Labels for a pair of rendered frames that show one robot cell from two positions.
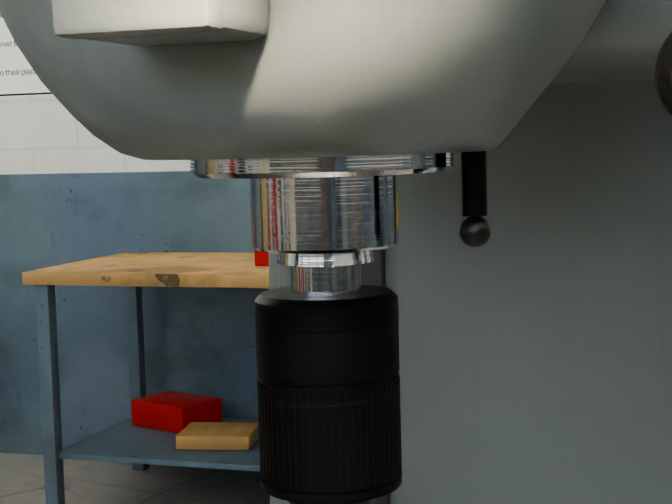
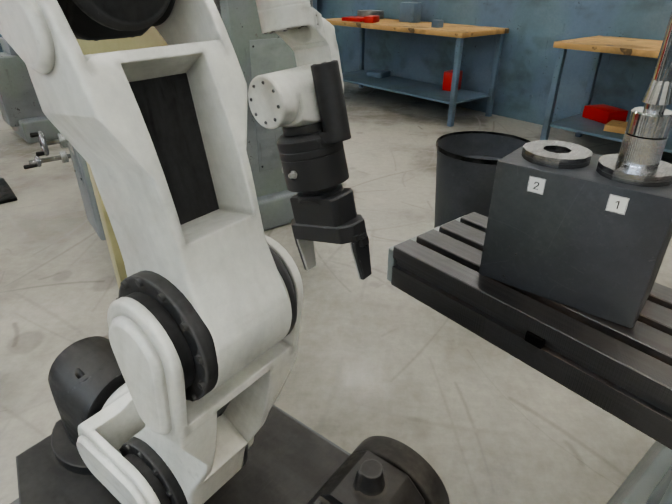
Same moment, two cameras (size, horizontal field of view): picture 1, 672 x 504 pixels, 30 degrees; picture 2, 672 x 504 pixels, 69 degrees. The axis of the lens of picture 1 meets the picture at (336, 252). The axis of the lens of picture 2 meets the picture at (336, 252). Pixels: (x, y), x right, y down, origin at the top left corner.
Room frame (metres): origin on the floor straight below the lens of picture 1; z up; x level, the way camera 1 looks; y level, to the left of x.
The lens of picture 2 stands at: (-0.19, 0.34, 1.33)
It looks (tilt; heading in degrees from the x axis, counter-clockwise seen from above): 29 degrees down; 32
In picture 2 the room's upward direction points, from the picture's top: straight up
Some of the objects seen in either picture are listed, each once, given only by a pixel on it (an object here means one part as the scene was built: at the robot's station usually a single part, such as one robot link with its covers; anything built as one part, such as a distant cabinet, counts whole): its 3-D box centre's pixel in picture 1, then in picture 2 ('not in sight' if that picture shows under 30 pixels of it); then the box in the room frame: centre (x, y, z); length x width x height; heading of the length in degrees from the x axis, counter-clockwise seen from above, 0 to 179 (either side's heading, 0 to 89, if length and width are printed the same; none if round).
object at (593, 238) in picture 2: not in sight; (577, 224); (0.54, 0.38, 1.02); 0.22 x 0.12 x 0.20; 82
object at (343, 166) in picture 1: (322, 161); not in sight; (0.41, 0.00, 1.31); 0.09 x 0.09 x 0.01
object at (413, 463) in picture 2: not in sight; (395, 488); (0.37, 0.55, 0.50); 0.20 x 0.05 x 0.20; 84
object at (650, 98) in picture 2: not in sight; (668, 61); (0.53, 0.33, 1.24); 0.03 x 0.03 x 0.11
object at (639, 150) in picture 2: not in sight; (643, 142); (0.53, 0.33, 1.15); 0.05 x 0.05 x 0.06
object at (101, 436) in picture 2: not in sight; (168, 438); (0.14, 0.86, 0.68); 0.21 x 0.20 x 0.13; 84
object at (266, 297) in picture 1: (326, 306); not in sight; (0.41, 0.00, 1.26); 0.05 x 0.05 x 0.01
